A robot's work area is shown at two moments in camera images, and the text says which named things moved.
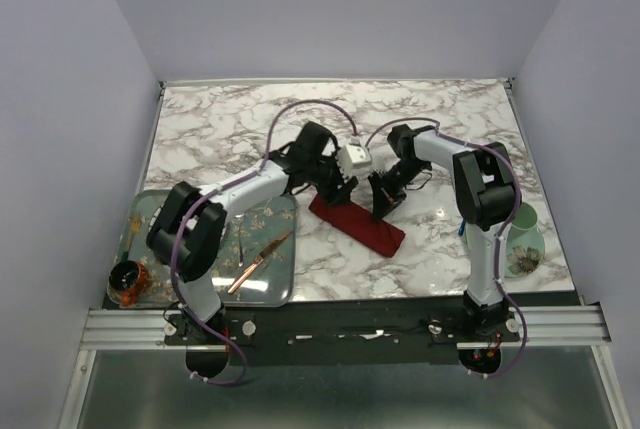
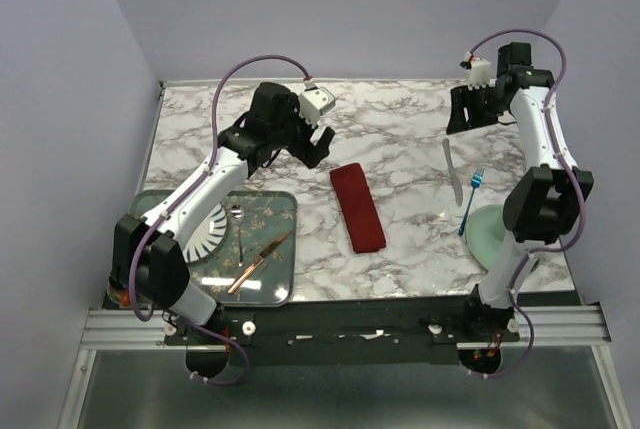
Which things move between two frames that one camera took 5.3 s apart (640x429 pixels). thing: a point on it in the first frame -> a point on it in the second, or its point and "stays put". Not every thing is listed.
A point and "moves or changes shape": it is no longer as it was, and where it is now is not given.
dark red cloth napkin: [356, 222] moves or changes shape
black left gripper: [332, 196] -> [312, 154]
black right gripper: [385, 198] -> [460, 98]
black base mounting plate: [341, 333] stays put
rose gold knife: [258, 261] stays put
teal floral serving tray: [256, 264] stays put
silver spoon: [240, 253] stays put
